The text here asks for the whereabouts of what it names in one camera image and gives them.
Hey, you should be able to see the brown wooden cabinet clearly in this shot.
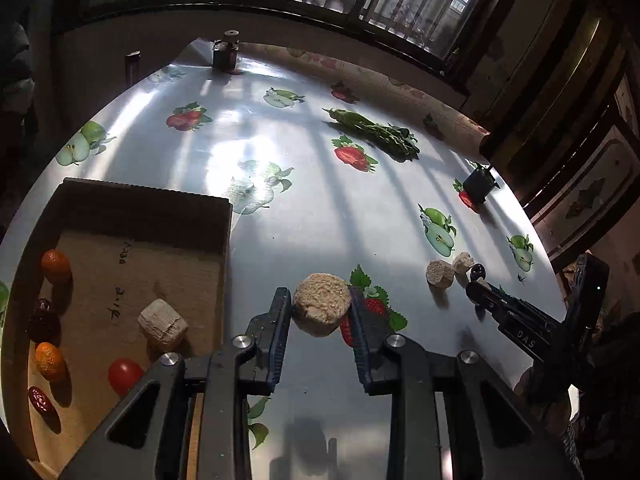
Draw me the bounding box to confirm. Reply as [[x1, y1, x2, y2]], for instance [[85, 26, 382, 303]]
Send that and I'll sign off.
[[462, 0, 640, 271]]

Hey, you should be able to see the large orange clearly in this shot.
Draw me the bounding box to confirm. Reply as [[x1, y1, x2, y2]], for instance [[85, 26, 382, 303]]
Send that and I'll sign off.
[[34, 342, 68, 382]]

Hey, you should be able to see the large ribbed beige sugarcane piece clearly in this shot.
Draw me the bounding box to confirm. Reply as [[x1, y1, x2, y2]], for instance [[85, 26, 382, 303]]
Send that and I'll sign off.
[[138, 298, 190, 353]]

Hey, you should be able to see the red cherry tomato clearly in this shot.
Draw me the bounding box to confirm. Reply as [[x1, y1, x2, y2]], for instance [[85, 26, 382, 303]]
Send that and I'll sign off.
[[108, 357, 146, 397]]

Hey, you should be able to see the bunch of green vegetables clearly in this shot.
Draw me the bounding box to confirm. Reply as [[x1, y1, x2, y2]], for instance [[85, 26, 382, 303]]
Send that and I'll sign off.
[[322, 107, 421, 162]]

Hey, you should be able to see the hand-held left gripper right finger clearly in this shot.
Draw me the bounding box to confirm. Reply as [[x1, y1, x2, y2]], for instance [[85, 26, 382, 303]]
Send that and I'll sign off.
[[348, 286, 583, 480]]

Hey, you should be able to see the small orange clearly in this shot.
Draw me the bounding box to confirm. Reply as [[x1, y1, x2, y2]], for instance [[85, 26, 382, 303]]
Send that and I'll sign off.
[[40, 249, 72, 285]]

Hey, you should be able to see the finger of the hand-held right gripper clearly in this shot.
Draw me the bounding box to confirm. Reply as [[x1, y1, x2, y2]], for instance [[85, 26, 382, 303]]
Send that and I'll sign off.
[[466, 285, 547, 362], [484, 281, 567, 329]]

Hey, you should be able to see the fruit-print tablecloth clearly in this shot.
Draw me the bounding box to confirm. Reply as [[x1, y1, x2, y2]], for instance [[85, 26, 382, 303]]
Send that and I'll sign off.
[[0, 40, 571, 480]]

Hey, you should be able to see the brown cardboard box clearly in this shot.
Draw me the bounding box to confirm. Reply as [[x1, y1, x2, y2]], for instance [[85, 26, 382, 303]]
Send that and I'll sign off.
[[0, 177, 235, 476]]

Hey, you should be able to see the dark jar with lid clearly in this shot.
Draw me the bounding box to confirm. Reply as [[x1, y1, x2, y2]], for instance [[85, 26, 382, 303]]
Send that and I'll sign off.
[[212, 30, 241, 73]]

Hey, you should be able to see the small red date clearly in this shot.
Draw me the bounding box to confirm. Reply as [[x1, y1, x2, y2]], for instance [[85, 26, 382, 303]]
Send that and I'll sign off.
[[27, 385, 57, 416]]

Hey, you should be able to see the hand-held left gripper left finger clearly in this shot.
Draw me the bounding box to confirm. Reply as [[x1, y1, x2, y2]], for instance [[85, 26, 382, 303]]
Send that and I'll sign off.
[[57, 287, 293, 480]]

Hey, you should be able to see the large red date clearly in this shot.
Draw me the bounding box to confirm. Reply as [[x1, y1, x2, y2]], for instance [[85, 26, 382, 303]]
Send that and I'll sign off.
[[27, 298, 62, 343]]

